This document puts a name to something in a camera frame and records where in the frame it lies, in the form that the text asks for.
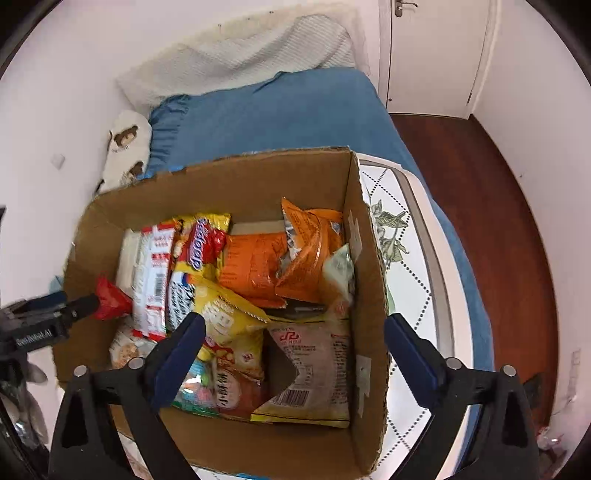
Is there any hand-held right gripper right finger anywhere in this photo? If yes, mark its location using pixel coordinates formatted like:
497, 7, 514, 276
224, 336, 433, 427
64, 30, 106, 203
385, 313, 541, 480

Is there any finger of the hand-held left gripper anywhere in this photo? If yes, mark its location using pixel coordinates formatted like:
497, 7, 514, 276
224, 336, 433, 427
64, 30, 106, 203
44, 294, 101, 326
0, 290, 68, 319

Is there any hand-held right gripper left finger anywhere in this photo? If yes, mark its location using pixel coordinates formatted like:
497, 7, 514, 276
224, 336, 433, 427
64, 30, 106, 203
48, 313, 206, 480

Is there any clear bag of colourful candy balls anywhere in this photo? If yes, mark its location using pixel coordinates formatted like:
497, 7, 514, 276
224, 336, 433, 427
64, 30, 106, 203
172, 357, 219, 416

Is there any small red snack packet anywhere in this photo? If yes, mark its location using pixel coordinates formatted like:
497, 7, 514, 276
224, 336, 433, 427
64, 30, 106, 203
93, 275, 134, 322

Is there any white cookie print snack packet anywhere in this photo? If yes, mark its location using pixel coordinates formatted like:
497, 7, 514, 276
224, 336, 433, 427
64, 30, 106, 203
109, 323, 160, 370

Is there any blue and white snack packet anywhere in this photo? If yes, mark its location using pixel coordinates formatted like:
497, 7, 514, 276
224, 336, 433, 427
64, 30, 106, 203
165, 270, 204, 332

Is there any brown snack packet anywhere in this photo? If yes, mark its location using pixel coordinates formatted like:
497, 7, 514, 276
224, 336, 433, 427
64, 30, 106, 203
211, 354, 269, 422

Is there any yellow mushroom print snack packet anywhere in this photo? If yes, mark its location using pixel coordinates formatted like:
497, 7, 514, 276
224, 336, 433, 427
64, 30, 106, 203
193, 276, 272, 384

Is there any red and white wafer packet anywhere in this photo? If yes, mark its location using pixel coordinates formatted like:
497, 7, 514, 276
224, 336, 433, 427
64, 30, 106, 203
115, 220, 182, 341

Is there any beige snack packet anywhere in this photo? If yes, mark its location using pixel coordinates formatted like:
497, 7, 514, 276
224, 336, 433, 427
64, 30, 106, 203
250, 318, 352, 429

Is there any pale green snack packet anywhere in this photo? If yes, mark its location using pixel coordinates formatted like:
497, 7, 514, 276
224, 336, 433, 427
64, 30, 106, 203
322, 244, 357, 320

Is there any orange snack packet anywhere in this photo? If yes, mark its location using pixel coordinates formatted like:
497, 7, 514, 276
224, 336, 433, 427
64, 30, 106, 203
275, 196, 346, 305
216, 232, 291, 310

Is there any yellow and red snack packet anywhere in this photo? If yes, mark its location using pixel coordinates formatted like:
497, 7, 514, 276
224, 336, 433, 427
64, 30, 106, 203
172, 211, 232, 280

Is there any dark snack packet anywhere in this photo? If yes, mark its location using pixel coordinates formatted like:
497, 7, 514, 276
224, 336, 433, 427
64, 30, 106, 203
265, 299, 331, 324

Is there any cardboard box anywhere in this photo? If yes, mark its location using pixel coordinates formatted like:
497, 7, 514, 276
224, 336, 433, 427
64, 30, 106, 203
52, 146, 394, 477

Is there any crumpled silver foil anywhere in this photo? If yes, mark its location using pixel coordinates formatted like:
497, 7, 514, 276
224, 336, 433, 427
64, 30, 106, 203
0, 360, 49, 457

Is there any white cartoon print pillow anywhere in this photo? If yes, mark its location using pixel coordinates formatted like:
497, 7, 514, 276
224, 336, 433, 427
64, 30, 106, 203
95, 110, 154, 195

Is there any blue bed blanket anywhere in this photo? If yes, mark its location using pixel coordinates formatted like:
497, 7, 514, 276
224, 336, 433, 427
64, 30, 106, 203
147, 67, 491, 467

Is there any white door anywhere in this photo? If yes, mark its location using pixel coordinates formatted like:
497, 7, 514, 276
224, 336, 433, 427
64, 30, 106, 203
378, 0, 491, 118

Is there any white knitted pillow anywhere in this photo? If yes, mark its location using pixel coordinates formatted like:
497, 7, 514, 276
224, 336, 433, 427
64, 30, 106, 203
115, 13, 362, 112

